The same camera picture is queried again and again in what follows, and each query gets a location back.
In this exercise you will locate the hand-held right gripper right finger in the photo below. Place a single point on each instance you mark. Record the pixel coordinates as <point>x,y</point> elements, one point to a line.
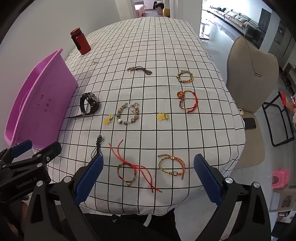
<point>208,180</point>

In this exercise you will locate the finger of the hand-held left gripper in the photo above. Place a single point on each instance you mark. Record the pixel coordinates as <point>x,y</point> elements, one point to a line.
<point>22,148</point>
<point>49,153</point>

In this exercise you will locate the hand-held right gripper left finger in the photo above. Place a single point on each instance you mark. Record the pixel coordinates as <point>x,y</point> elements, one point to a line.
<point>90,178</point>

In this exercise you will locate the beige chair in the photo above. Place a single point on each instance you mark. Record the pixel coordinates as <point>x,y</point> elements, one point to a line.
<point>252,148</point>

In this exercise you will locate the purple plastic bin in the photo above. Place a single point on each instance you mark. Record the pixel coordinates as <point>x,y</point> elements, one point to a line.
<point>41,92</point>

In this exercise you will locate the yellow flower charm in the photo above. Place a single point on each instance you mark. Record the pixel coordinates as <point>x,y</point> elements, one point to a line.
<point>106,121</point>
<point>160,116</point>

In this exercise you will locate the black wrist watch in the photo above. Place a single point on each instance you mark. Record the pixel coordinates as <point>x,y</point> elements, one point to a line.
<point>93,100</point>

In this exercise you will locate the black phone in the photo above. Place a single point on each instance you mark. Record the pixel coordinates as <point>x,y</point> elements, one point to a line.
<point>250,123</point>

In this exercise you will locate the pink plastic stool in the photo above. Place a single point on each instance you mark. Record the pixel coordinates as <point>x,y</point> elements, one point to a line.
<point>281,175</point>

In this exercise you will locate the black folding stand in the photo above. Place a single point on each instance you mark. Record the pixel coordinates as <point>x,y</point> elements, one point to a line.
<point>268,124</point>

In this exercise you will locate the red packet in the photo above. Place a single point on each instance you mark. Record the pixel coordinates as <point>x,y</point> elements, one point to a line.
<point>285,99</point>

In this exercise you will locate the red water bottle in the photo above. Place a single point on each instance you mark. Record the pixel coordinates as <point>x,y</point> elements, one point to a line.
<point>81,41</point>

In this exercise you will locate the black checked white tablecloth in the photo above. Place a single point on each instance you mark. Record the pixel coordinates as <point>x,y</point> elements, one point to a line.
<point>150,46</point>

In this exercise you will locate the grey cabinet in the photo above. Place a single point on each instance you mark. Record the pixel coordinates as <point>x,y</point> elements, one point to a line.
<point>282,44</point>

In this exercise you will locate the black tall panel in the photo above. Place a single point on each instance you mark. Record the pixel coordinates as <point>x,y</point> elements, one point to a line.
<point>263,25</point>

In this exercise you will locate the grey sofa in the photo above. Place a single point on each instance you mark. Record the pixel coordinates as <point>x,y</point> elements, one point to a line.
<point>240,18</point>

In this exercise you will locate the yellow stool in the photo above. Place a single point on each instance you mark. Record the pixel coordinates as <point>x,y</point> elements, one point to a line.
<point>166,12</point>

